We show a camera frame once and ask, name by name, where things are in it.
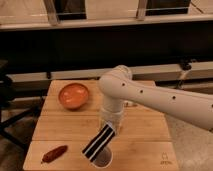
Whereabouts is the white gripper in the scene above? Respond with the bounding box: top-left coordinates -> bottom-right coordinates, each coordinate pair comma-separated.
100,109 -> 124,134

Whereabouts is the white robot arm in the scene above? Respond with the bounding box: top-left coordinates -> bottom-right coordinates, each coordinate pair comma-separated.
98,65 -> 213,131

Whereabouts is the orange bowl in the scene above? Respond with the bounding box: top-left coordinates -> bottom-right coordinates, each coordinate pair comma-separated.
58,82 -> 89,110

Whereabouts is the brown sausage toy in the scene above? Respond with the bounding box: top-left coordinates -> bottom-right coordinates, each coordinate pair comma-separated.
41,145 -> 68,163

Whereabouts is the black office chair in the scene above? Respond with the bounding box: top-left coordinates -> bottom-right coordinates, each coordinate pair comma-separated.
0,59 -> 40,150

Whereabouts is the black clamp with cable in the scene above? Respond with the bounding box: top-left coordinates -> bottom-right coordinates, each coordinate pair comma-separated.
175,60 -> 192,90

